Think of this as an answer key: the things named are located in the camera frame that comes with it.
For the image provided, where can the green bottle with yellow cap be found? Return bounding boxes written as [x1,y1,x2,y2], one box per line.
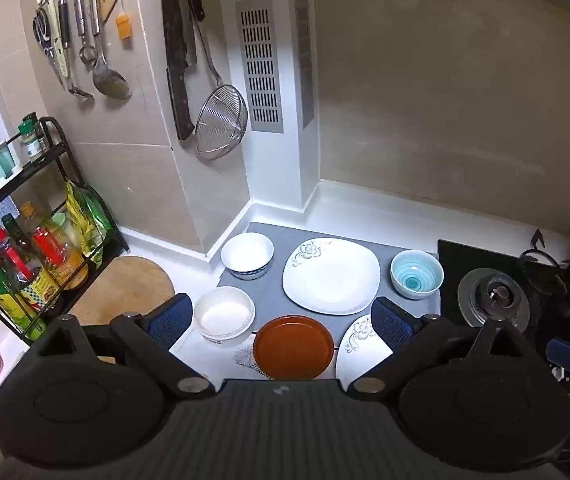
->
[0,254,48,341]

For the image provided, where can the green seasoning packet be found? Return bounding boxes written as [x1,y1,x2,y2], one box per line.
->
[85,187,116,256]

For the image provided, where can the small white floral plate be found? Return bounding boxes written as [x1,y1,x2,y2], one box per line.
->
[335,313,396,391]

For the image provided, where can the orange round plate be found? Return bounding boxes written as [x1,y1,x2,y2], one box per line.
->
[252,315,336,380]

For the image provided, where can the orange silicone brush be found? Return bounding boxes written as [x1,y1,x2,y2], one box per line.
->
[115,0,133,43]

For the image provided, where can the steel slotted spatula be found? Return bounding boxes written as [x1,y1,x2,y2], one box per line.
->
[56,0,94,99]

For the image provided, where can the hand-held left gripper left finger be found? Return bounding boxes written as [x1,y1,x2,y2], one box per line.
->
[35,293,216,401]

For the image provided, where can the black metal spice rack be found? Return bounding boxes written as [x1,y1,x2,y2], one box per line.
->
[0,116,130,343]

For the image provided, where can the dark olive oil bottle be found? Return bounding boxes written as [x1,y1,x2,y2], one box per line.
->
[1,213,41,271]

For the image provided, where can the dark kitchen knife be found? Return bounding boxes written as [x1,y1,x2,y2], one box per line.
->
[181,10,199,68]

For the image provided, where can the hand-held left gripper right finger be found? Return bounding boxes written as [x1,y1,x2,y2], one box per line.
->
[349,296,524,401]

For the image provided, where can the black cleaver knife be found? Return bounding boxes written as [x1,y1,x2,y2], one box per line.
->
[160,0,196,142]

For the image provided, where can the black handled scissors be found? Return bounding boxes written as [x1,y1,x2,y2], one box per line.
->
[32,7,66,86]

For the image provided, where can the blue spiral bowl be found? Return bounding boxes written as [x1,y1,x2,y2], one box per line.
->
[390,249,444,301]

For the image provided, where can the white plate with line pattern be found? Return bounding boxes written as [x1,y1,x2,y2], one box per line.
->
[233,347,268,378]

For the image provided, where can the white bowl with blue pattern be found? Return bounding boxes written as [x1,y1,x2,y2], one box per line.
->
[220,232,275,281]

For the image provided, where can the red capped sauce bottle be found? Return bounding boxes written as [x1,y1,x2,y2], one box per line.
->
[0,227,58,311]

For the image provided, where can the spice jar with green lid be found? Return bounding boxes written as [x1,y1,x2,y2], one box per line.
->
[19,114,48,161]

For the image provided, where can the yellow seasoning packet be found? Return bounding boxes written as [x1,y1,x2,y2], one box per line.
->
[65,182,103,268]

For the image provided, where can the wire mesh skimmer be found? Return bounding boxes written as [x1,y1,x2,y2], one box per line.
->
[185,0,249,161]

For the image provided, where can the round wooden cutting board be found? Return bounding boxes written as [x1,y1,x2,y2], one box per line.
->
[68,256,176,326]

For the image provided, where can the black iron pot support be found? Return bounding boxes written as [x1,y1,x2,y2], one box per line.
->
[517,230,570,351]

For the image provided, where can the red and yellow sauce bottle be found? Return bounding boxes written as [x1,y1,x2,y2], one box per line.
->
[32,227,89,291]

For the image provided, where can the teal glass jar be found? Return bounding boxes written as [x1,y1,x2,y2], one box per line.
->
[0,142,16,178]

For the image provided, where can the plain white straight-sided bowl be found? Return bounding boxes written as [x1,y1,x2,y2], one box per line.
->
[193,286,256,347]

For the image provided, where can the grey table mat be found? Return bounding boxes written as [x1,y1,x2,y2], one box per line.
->
[170,221,440,381]

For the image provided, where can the steel stove burner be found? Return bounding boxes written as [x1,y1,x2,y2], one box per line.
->
[457,268,530,331]

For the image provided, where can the wide grey vent grille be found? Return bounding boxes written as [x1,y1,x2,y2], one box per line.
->
[236,0,284,134]

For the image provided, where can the narrow grey vent grille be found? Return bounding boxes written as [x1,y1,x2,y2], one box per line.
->
[294,0,315,129]

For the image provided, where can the large white floral square plate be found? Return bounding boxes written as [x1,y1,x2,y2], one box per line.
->
[282,238,382,316]

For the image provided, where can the large steel serving spoon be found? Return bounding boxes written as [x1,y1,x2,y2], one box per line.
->
[88,0,132,100]

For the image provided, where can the yellow oil bottle orange cap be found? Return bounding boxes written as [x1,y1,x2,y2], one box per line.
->
[18,201,46,241]

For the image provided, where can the small steel ladle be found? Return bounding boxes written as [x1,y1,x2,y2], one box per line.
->
[72,0,97,67]

